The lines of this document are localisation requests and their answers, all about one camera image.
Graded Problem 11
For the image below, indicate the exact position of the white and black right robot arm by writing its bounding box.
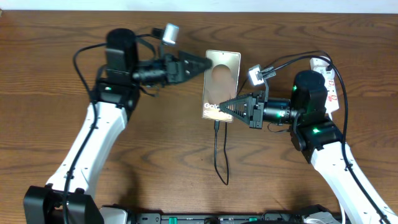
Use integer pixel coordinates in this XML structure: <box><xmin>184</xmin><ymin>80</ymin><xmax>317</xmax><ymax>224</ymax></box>
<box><xmin>220</xmin><ymin>70</ymin><xmax>397</xmax><ymax>223</ymax></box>

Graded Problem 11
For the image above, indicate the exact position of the bronze Galaxy smartphone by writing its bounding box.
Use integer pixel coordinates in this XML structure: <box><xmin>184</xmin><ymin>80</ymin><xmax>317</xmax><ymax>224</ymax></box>
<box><xmin>202</xmin><ymin>50</ymin><xmax>241</xmax><ymax>123</ymax></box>

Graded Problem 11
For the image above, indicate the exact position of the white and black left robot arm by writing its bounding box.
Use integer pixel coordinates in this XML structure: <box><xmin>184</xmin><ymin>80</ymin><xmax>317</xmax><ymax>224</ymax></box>
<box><xmin>23</xmin><ymin>28</ymin><xmax>212</xmax><ymax>223</ymax></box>

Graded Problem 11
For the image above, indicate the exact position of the white power strip cord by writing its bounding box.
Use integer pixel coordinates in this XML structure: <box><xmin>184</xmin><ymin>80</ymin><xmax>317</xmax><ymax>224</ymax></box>
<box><xmin>328</xmin><ymin>112</ymin><xmax>346</xmax><ymax>224</ymax></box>

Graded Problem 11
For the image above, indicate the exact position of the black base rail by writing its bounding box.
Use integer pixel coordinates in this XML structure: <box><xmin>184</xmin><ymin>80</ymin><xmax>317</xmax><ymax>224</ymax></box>
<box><xmin>127</xmin><ymin>213</ymin><xmax>303</xmax><ymax>224</ymax></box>

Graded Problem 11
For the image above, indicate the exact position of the white USB charger plug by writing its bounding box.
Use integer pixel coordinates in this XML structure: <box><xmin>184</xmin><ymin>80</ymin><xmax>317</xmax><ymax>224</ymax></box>
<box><xmin>310</xmin><ymin>56</ymin><xmax>331</xmax><ymax>70</ymax></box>

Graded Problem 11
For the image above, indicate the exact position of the black USB charging cable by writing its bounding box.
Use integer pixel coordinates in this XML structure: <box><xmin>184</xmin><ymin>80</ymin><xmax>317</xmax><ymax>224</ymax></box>
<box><xmin>213</xmin><ymin>50</ymin><xmax>334</xmax><ymax>186</ymax></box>

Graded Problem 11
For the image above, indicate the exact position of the white power strip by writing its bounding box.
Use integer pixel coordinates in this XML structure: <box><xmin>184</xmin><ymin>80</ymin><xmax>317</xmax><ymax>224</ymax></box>
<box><xmin>312</xmin><ymin>66</ymin><xmax>340</xmax><ymax>116</ymax></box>

